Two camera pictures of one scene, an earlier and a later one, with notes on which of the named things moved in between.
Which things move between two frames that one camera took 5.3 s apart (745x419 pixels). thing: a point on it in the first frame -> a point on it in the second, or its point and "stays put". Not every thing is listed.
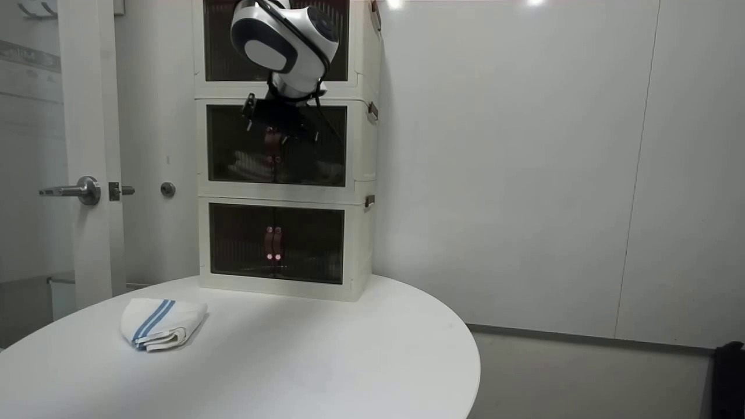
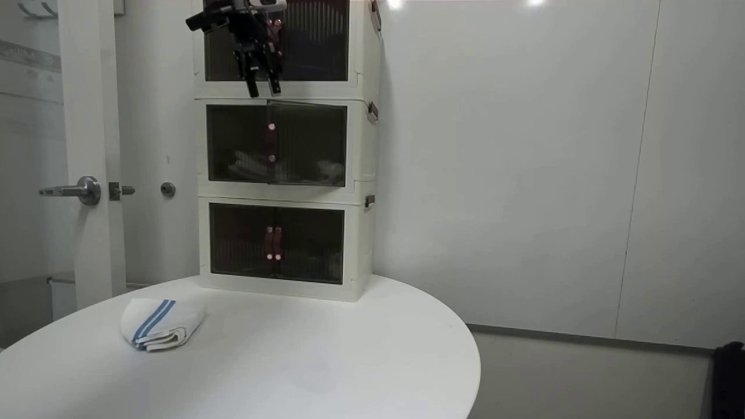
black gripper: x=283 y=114 -> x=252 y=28
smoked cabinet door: x=314 y=164 stays put
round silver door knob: x=168 y=189 stays put
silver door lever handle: x=87 y=189 stays put
